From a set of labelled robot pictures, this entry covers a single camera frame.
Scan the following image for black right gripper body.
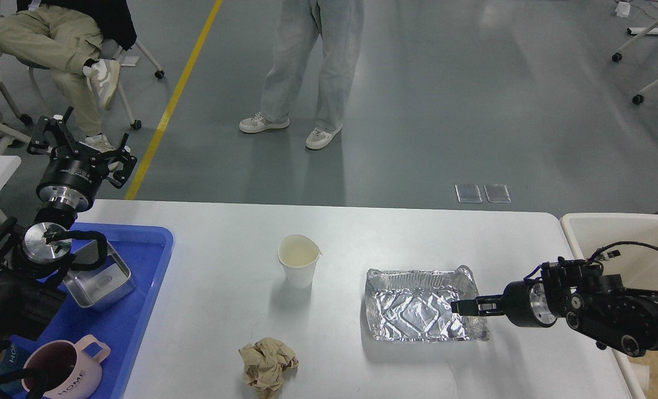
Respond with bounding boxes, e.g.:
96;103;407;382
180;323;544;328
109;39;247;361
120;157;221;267
501;280;557;328

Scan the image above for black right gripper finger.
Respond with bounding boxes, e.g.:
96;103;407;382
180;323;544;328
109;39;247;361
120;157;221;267
451;295;504;316

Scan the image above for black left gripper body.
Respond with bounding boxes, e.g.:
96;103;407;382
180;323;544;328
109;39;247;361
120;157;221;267
36;157;108;212

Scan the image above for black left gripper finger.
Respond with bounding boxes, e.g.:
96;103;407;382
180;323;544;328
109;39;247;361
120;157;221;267
26;107;80;161
89;133;137;189

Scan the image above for aluminium foil tray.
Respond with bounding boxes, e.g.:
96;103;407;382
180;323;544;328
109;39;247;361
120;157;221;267
364;265;491;342

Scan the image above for stainless steel rectangular container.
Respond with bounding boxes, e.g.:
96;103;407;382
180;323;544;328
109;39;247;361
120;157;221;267
63;242;136;311

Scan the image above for pink mug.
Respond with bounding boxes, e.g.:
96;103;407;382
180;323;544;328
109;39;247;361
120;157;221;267
24;334;111;398

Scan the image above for white paper cup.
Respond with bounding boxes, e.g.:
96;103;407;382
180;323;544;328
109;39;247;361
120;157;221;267
277;234;321;289

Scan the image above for brown paper ball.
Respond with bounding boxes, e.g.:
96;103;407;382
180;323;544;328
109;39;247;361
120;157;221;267
238;337;299;398

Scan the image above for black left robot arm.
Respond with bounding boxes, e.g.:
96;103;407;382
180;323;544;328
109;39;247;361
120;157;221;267
0;114;137;398

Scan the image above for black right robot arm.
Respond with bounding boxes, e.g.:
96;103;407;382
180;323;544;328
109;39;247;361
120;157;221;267
450;241;658;357

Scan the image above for white wheeled chair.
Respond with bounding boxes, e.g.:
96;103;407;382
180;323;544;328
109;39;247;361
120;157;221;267
0;39;165;158

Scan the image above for blue plastic tray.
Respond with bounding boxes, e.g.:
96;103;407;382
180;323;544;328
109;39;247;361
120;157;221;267
11;222;173;398

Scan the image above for seated person khaki trousers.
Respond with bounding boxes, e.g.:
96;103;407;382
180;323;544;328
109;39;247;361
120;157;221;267
0;0;138;156

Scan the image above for floor plate right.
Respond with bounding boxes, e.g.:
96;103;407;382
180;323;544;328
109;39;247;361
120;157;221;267
483;184;512;203

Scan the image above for floor plate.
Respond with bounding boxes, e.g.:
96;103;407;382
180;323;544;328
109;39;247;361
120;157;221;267
483;184;512;203
455;183;484;204

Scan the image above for floor plate left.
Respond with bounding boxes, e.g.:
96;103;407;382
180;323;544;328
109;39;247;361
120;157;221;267
455;183;484;204

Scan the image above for white plastic bin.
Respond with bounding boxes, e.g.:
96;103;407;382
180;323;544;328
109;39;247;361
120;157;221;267
561;214;658;398

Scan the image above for teal mug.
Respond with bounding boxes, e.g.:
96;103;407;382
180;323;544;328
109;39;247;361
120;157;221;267
0;343;31;375

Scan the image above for standing person grey jeans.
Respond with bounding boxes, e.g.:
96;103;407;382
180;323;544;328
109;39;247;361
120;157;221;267
238;0;364;151

